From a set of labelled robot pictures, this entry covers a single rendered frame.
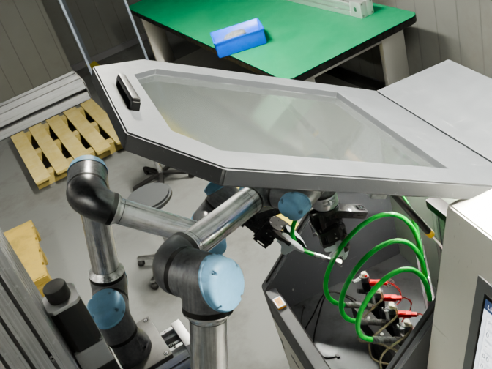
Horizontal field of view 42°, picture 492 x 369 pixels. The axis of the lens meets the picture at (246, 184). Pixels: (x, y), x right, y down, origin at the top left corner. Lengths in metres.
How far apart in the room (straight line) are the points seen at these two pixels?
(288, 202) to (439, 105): 0.62
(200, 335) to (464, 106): 1.05
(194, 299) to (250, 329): 2.16
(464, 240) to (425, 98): 0.68
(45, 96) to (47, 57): 5.65
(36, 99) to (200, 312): 0.57
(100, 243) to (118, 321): 0.25
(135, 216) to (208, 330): 0.52
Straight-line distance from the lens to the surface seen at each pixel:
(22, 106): 1.43
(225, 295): 1.38
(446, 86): 2.12
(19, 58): 7.03
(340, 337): 2.25
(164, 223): 1.85
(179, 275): 1.41
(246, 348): 3.46
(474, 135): 1.86
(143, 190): 3.94
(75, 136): 6.19
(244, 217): 1.65
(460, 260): 1.55
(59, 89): 1.43
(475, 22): 4.35
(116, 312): 2.01
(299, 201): 1.63
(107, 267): 2.08
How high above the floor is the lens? 2.49
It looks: 32 degrees down
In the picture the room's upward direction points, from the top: 18 degrees counter-clockwise
